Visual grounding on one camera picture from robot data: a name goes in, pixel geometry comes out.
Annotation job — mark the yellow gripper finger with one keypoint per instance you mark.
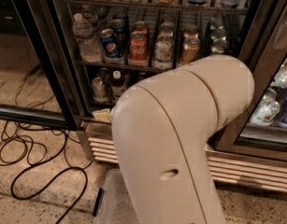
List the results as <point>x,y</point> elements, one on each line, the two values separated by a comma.
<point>103,115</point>

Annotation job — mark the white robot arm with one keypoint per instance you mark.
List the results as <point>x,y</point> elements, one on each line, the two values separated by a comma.
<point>160,127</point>

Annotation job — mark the silver can bottom shelf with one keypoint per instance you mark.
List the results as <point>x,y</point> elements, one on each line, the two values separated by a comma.
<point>100,93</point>

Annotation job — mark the brown juice bottle left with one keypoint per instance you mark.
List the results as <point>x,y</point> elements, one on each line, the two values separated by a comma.
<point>118,86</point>

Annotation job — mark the clear water bottle middle shelf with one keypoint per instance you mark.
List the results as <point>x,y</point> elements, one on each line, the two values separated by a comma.
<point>87,39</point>

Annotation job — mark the open glass fridge door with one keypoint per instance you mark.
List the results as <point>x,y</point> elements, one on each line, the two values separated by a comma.
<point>36,86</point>

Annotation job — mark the stainless steel fridge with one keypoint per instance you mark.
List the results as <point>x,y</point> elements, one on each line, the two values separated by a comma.
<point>243,153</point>

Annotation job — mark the blue Pepsi can front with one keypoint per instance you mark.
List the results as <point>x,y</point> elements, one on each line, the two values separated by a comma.
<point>110,43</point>

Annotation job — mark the red Coca-Cola can front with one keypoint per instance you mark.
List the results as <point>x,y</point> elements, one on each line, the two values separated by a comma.
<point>138,46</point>

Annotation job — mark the white green soda can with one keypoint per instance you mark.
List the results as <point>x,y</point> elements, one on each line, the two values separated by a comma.
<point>163,49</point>

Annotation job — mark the clear plastic storage bin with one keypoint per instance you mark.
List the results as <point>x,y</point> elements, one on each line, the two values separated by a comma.
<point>112,205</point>

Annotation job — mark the gold soda can front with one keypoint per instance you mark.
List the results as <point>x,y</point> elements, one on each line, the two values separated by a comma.
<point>190,49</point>

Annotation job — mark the green silver soda can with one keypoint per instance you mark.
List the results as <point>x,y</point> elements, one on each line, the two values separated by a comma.
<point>219,46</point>

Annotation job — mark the white can right door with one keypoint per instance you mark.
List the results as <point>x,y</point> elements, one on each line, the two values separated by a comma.
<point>265,113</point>

